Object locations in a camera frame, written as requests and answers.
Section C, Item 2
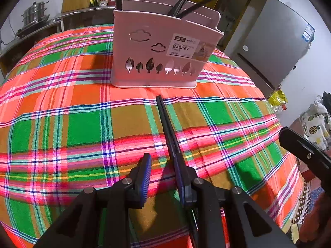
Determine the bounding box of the grey refrigerator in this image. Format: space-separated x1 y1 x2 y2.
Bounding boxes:
224 0 316 91

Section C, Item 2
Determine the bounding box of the plaid tablecloth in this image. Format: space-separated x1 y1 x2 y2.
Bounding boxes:
0 23 306 248

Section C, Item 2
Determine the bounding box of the pineapple print cloth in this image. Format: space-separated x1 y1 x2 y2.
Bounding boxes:
300 100 331 151

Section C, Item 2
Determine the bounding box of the yellow plastic bag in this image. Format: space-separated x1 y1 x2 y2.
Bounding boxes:
267 89 289 112

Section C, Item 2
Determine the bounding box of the black stove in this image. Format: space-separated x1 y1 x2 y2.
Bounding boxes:
15 21 51 39

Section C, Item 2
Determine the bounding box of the metal kitchen counter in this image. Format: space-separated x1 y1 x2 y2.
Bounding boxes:
0 4 117 75

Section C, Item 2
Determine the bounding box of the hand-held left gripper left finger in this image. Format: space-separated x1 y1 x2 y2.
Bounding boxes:
34 153 153 248

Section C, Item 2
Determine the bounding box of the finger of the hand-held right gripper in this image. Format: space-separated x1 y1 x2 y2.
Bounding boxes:
279 126 331 186

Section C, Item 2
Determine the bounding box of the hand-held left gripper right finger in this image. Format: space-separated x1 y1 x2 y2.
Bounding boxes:
174 157 295 248

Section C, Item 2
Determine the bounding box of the stacked steel pot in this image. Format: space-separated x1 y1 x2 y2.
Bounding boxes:
21 1 51 24

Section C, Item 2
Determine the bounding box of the brown polka dot cloth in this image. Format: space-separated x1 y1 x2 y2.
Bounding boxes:
295 181 312 224

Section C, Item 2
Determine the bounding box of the pink utensil basket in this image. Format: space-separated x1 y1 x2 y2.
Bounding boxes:
111 0 225 89

